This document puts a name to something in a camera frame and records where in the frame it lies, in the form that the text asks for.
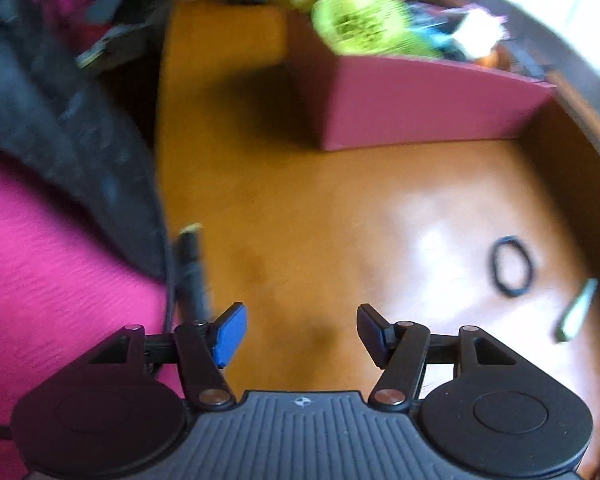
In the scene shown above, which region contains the pink garment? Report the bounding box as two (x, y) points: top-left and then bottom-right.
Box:
(0, 0), (186, 480)

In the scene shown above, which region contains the pink storage box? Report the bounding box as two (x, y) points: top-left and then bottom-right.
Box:
(285, 7), (558, 152)

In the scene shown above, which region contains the black pen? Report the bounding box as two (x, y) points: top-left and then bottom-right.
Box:
(175, 223), (211, 323)

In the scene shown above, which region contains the black hair tie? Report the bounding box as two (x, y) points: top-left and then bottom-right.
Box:
(490, 236), (533, 297)

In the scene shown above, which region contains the yellow plush toy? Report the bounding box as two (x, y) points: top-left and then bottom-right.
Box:
(272, 0), (441, 58)

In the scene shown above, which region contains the orange ball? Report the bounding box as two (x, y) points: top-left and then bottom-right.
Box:
(475, 45), (506, 68)

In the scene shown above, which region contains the white printed card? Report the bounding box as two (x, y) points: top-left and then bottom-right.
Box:
(452, 7), (511, 51)

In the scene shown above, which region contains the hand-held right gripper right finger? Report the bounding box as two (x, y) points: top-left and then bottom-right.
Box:
(356, 303), (521, 408)

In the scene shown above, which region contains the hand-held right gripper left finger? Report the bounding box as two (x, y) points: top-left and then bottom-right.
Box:
(87, 302), (248, 408)

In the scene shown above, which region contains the pale green plastic stick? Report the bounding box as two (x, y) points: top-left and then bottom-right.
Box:
(555, 278), (600, 343)

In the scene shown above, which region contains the barred window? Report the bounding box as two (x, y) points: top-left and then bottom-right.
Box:
(467, 0), (600, 181)

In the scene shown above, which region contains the dark grey jacket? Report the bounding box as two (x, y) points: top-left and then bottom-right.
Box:
(0, 0), (173, 281)

